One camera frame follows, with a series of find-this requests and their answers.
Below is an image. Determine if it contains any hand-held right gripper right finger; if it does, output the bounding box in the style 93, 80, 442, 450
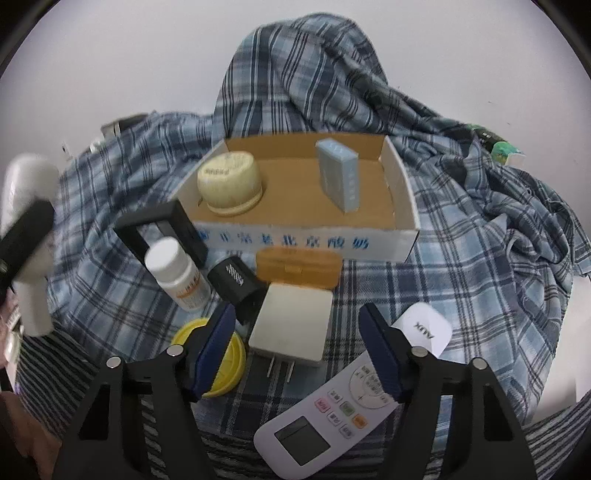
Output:
358, 302, 539, 480

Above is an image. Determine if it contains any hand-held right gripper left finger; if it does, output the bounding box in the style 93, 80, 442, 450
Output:
55, 302, 238, 480

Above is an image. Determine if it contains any yellow round lid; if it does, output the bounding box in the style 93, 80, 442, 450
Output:
171, 318, 247, 398

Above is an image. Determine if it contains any white remote control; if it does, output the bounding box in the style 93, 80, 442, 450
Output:
253, 304, 453, 480

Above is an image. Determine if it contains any black small patterned box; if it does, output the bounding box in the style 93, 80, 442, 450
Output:
207, 257, 269, 326

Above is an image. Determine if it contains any white plastic bottle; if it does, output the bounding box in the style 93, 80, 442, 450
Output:
144, 237, 212, 312

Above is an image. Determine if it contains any white cardboard box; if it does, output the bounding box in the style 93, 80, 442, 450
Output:
171, 133, 422, 263

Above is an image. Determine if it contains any person's left forearm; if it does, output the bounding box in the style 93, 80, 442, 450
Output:
0, 392, 61, 480

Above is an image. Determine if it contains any white power adapter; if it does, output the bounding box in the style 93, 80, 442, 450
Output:
248, 282, 334, 384

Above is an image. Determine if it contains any dark bag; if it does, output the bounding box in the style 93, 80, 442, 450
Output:
100, 117, 153, 139

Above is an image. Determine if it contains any blue plaid blanket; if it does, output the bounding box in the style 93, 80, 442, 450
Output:
46, 14, 591, 435

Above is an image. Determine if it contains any orange plastic case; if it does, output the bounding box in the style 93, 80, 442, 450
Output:
255, 247, 341, 289

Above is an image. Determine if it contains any cream round jar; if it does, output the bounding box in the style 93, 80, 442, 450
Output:
197, 152, 265, 217

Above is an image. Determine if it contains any striped mattress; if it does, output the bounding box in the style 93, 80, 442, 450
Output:
14, 337, 591, 480

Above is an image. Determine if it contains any light blue small box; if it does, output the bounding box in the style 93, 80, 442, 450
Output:
315, 137, 360, 213

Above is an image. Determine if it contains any green tissue pack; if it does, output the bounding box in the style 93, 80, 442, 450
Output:
492, 141, 525, 167

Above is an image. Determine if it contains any black rectangular frame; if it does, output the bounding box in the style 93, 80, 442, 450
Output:
113, 200, 209, 271

